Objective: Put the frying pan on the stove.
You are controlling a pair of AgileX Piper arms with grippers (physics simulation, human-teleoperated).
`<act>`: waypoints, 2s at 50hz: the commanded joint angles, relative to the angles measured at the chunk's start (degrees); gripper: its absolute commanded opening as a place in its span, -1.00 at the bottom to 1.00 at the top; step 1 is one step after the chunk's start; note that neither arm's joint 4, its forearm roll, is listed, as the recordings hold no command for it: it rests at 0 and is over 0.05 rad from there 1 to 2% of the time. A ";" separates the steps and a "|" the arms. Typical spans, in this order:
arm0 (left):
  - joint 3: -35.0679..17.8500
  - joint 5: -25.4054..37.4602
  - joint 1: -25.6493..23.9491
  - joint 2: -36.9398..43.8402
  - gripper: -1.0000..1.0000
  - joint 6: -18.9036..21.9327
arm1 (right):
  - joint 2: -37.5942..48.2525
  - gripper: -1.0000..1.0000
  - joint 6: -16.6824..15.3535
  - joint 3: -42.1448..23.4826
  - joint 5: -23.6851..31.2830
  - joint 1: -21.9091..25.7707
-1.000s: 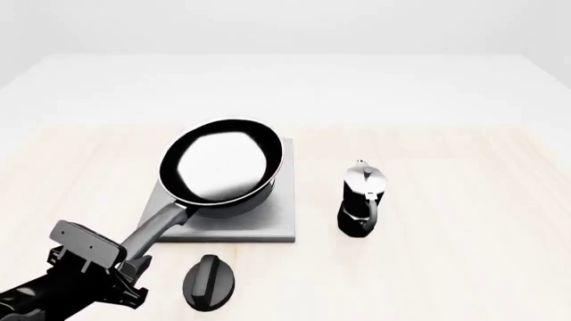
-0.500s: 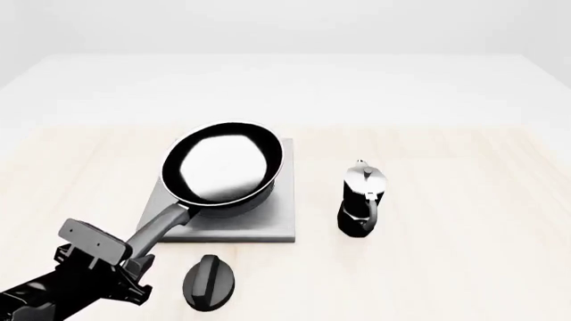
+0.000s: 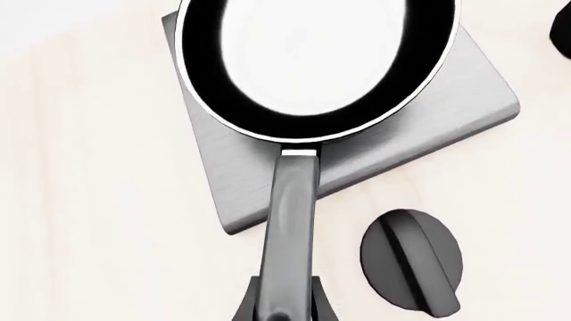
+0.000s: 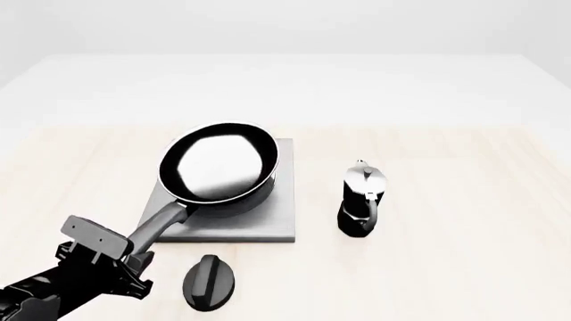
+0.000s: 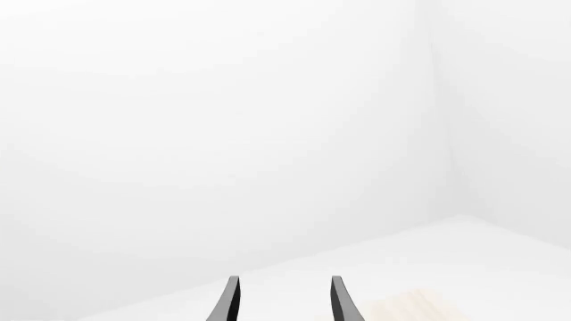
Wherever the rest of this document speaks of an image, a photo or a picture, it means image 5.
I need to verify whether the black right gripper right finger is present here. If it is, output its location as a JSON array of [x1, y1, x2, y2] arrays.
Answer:
[[330, 275, 367, 321]]

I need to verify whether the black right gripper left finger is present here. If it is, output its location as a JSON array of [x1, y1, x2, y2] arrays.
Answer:
[[205, 275, 241, 321]]

